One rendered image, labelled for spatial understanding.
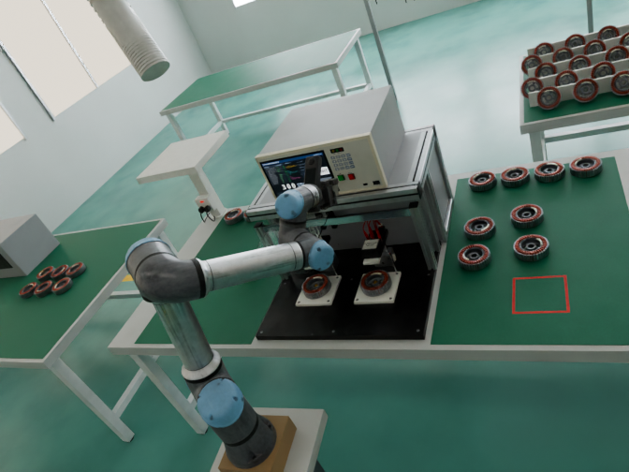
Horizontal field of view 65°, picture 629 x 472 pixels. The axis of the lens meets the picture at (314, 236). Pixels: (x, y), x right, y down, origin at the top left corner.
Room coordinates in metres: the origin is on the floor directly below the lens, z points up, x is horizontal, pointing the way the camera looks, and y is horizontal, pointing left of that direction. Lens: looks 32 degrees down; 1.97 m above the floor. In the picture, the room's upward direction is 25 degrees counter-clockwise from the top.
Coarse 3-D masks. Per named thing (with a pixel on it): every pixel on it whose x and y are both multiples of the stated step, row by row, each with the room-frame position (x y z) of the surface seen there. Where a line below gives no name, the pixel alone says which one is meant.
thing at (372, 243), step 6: (384, 234) 1.51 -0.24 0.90; (366, 240) 1.49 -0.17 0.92; (372, 240) 1.48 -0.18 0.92; (378, 240) 1.46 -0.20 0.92; (384, 240) 1.48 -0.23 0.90; (366, 246) 1.45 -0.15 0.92; (372, 246) 1.44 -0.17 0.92; (378, 246) 1.43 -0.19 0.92; (384, 246) 1.50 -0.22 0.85; (366, 252) 1.44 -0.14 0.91; (372, 252) 1.43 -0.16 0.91; (378, 252) 1.42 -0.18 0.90; (366, 258) 1.44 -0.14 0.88; (372, 258) 1.43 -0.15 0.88; (378, 258) 1.41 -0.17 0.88; (366, 264) 1.42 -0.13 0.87
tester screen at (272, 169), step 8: (280, 160) 1.63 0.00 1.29; (288, 160) 1.61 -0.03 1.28; (296, 160) 1.60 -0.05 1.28; (304, 160) 1.58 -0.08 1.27; (264, 168) 1.67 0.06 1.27; (272, 168) 1.65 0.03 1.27; (280, 168) 1.63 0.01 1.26; (288, 168) 1.62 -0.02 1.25; (296, 168) 1.60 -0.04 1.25; (304, 168) 1.58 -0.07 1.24; (328, 168) 1.54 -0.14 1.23; (272, 176) 1.66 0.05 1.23; (280, 176) 1.64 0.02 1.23; (288, 176) 1.62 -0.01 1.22; (296, 176) 1.61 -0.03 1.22; (320, 176) 1.56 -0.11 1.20; (328, 176) 1.55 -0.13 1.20; (272, 184) 1.67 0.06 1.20; (280, 184) 1.65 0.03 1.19; (296, 184) 1.62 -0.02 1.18
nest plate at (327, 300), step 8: (336, 280) 1.53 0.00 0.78; (312, 288) 1.54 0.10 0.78; (336, 288) 1.49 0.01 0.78; (304, 296) 1.52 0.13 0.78; (328, 296) 1.46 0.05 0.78; (296, 304) 1.50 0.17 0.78; (304, 304) 1.48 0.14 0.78; (312, 304) 1.46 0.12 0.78; (320, 304) 1.44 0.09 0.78; (328, 304) 1.43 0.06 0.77
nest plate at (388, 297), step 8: (392, 272) 1.43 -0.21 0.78; (400, 272) 1.41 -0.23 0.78; (392, 280) 1.39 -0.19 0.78; (360, 288) 1.42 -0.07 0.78; (392, 288) 1.35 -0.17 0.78; (360, 296) 1.38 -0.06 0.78; (368, 296) 1.37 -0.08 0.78; (376, 296) 1.35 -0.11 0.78; (384, 296) 1.33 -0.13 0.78; (392, 296) 1.31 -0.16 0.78
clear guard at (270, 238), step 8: (312, 216) 1.56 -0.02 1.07; (320, 216) 1.54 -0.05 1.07; (328, 216) 1.52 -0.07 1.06; (272, 224) 1.64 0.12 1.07; (312, 224) 1.52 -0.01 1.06; (320, 224) 1.49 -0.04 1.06; (272, 232) 1.58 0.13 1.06; (312, 232) 1.47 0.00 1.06; (320, 232) 1.44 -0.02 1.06; (264, 240) 1.56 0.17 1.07; (272, 240) 1.53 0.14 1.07; (256, 248) 1.52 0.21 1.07; (288, 272) 1.38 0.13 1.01; (296, 272) 1.36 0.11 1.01; (304, 272) 1.35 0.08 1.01; (312, 272) 1.33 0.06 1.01
